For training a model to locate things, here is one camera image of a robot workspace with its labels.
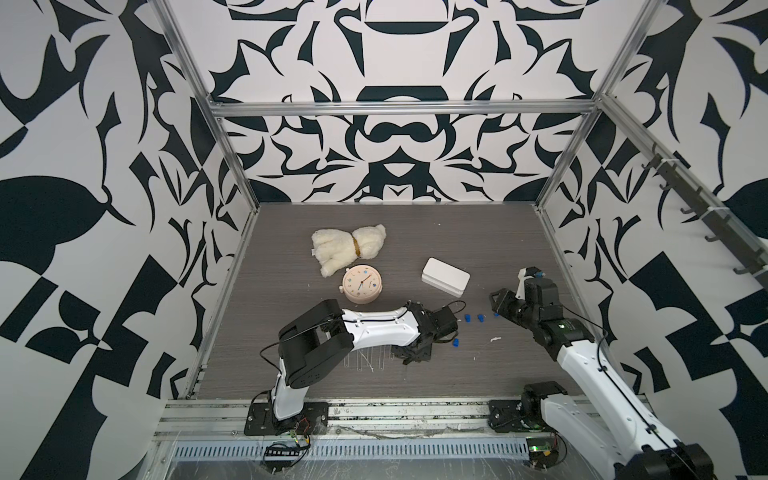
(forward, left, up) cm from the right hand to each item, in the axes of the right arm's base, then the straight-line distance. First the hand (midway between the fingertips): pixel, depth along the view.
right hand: (494, 292), depth 84 cm
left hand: (-12, +22, -11) cm, 27 cm away
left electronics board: (-36, +56, -14) cm, 68 cm away
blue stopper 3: (-2, +1, -12) cm, 12 cm away
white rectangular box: (+9, +12, -7) cm, 16 cm away
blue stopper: (-10, +10, -12) cm, 18 cm away
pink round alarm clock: (+8, +38, -8) cm, 39 cm away
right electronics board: (-35, -6, -12) cm, 38 cm away
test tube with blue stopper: (-15, +38, -10) cm, 42 cm away
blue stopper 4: (-9, +3, +6) cm, 11 cm away
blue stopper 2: (-2, +5, -12) cm, 13 cm away
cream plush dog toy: (+17, +46, -1) cm, 49 cm away
